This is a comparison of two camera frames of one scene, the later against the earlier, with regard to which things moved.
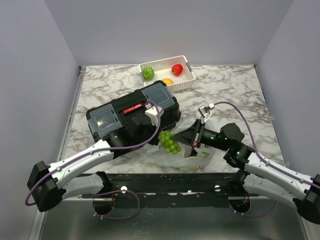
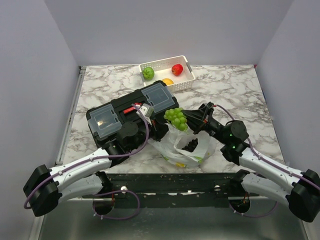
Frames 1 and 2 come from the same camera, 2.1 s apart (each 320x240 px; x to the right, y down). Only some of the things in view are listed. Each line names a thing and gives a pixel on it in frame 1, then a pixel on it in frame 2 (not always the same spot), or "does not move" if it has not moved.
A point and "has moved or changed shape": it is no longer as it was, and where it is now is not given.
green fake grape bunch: [165, 137] -> [177, 118]
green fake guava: [148, 73] does not move
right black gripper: [192, 135] -> [194, 117]
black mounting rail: [171, 190] does not move
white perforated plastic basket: [162, 68] does not move
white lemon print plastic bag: [156, 153] has moved or changed shape
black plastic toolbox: [135, 120] does not move
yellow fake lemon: [168, 81] does not move
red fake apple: [177, 69] does not move
